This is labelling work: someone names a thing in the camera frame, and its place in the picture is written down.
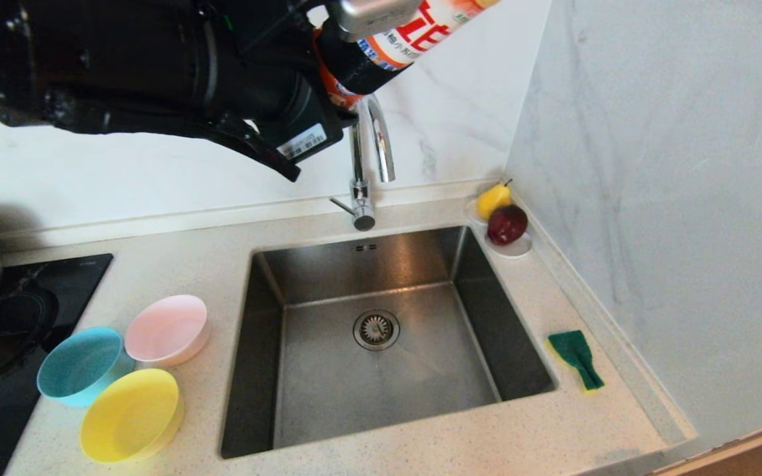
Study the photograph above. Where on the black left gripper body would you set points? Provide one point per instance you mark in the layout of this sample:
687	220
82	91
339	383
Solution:
275	79

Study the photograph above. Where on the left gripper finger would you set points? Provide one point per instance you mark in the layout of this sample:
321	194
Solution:
351	63

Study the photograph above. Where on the orange dish soap bottle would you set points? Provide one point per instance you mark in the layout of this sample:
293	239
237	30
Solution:
421	33

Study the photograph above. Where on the chrome gooseneck faucet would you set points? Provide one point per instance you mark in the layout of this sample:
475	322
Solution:
356	165

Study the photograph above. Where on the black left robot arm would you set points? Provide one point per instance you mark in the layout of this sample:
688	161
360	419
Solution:
90	59

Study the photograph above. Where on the metal sink drain strainer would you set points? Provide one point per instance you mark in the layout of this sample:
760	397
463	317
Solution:
376	329

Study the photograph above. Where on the stainless steel sink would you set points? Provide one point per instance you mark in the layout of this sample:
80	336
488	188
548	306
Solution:
328	383

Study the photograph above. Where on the green and yellow sponge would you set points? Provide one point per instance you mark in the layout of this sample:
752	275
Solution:
573	350

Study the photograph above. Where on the yellow pear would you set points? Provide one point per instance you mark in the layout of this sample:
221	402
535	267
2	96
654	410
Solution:
492	200

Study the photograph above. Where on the red apple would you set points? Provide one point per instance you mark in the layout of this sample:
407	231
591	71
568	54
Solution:
507	225

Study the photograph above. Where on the small white dish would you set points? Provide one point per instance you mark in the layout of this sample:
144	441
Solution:
516	250

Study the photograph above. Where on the pink plastic bowl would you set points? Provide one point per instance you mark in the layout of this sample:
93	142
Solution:
166	330

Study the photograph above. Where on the blue plastic bowl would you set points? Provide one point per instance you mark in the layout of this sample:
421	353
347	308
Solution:
80	367

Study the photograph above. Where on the yellow plastic bowl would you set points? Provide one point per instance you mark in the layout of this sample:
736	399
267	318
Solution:
129	416

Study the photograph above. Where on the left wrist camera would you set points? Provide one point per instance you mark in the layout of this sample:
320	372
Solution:
374	16

